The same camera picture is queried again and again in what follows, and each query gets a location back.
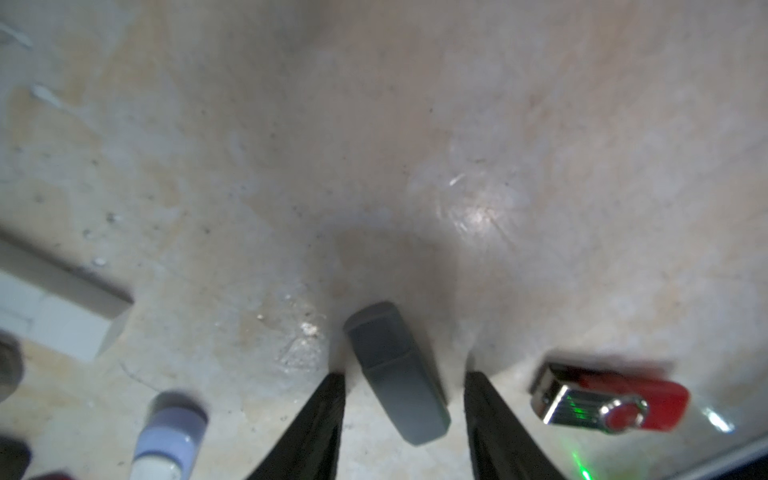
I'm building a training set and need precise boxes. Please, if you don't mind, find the white purple usb drive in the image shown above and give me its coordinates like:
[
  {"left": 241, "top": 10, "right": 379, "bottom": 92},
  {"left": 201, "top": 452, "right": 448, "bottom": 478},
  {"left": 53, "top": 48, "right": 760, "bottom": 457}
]
[{"left": 129, "top": 391, "right": 209, "bottom": 480}]

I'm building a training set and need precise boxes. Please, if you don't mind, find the white translucent usb drive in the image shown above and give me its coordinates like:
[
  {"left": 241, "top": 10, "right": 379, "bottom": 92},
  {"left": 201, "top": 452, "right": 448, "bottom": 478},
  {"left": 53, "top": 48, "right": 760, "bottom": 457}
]
[{"left": 1, "top": 232, "right": 133, "bottom": 362}]

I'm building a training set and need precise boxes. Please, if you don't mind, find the grey usb flash drive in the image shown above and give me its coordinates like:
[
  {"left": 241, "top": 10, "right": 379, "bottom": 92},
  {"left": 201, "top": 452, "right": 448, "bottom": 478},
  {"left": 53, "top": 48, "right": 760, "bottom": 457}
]
[{"left": 344, "top": 301, "right": 451, "bottom": 446}]

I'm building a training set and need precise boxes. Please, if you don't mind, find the red silver swivel usb drive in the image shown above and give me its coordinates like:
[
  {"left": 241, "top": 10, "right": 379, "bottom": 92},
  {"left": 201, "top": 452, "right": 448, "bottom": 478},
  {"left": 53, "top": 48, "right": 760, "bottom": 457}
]
[{"left": 530, "top": 362, "right": 690, "bottom": 435}]

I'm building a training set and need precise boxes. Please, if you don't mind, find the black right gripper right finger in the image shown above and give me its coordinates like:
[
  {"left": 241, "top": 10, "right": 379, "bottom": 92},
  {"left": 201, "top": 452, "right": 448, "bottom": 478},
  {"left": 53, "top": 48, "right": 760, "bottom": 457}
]
[{"left": 464, "top": 371, "right": 563, "bottom": 480}]

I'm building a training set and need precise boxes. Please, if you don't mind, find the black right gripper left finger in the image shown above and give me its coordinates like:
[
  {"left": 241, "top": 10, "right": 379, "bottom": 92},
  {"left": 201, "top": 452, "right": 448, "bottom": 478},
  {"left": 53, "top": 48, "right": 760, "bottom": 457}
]
[{"left": 248, "top": 373, "right": 346, "bottom": 480}]

